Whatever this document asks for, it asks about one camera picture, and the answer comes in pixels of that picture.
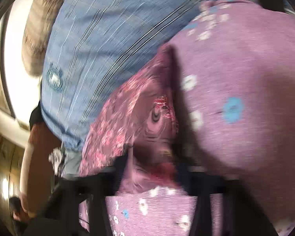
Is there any maroon pink floral garment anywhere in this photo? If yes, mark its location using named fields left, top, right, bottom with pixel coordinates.
left=78, top=45, right=188, bottom=231

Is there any grey folded cloth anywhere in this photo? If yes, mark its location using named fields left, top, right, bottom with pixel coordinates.
left=48, top=146, right=82, bottom=179

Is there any purple floral bedsheet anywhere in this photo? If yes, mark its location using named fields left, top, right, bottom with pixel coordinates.
left=105, top=0, right=295, bottom=236

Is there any beige striped pillow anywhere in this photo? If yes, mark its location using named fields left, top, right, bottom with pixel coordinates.
left=21, top=0, right=64, bottom=77

